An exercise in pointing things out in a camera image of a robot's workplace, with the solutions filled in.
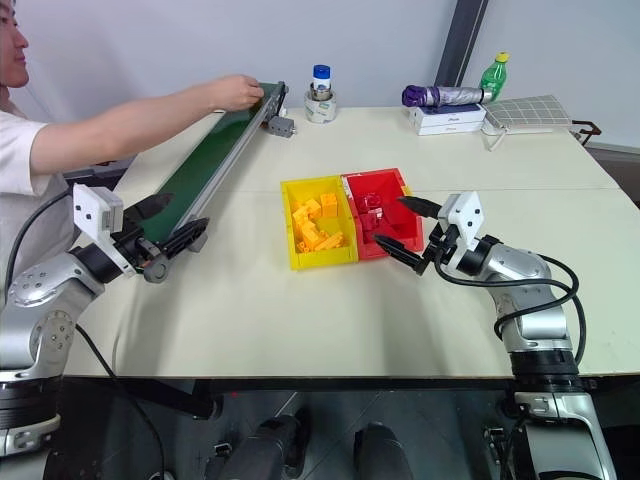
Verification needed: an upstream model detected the green soda bottle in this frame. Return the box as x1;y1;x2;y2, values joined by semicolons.
479;51;511;104

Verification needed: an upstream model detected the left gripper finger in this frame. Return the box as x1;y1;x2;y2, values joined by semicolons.
130;192;176;228
160;217;210;259

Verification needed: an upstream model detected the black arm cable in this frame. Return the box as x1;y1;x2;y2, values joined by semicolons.
432;247;587;366
4;188;72;301

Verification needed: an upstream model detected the person's head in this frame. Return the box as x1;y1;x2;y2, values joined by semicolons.
0;8;30;89

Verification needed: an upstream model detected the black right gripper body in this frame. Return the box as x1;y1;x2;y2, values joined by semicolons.
421;219;460;267

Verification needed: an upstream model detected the white wire stand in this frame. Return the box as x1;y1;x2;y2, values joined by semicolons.
482;124;554;153

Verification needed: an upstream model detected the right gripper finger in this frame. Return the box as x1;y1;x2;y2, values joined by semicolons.
396;195;444;220
373;234;431;277

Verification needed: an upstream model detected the person's white t-shirt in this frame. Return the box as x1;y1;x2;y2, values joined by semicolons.
0;97;77;301

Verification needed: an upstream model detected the green conveyor belt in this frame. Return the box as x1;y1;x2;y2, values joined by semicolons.
112;79;291;285

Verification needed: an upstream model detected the red bin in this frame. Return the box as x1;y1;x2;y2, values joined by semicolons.
340;167;426;262

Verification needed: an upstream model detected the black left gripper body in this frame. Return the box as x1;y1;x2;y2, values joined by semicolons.
112;206;170;275

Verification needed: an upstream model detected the folded purple silver umbrella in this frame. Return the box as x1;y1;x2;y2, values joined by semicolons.
402;83;494;109

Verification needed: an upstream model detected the white tape roll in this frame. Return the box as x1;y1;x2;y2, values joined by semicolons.
303;89;339;125

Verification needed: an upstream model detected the white bottle blue cap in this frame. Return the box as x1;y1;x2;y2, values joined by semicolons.
310;63;335;101

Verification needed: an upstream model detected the black table frame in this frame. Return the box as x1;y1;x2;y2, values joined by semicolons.
59;374;640;420

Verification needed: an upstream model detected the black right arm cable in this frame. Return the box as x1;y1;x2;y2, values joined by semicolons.
432;247;587;366

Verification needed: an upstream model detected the person's right hand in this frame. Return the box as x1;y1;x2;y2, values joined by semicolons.
207;73;265;112

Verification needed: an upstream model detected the brown metal frame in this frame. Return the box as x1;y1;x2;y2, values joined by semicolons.
569;118;604;147

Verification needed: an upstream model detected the yellow bin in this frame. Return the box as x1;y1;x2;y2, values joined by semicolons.
279;174;360;272

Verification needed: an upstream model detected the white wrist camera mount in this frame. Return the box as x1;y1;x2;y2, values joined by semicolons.
72;183;138;279
437;191;485;267

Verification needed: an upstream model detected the dark rounded shape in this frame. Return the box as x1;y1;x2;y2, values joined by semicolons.
353;421;414;480
219;407;314;480

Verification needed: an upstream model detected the thin black hanging cable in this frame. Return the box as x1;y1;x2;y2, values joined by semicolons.
73;323;166;480

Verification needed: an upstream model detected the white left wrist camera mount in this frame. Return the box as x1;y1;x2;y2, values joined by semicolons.
72;183;138;279

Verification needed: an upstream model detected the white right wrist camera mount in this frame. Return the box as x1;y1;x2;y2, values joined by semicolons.
437;191;485;267

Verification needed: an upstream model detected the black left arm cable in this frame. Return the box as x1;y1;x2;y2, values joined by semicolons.
4;188;72;301

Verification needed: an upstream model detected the dark grey pillar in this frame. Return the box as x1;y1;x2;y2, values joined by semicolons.
433;0;490;89

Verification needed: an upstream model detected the white flat carton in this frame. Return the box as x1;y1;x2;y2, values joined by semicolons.
414;119;487;137
407;103;487;127

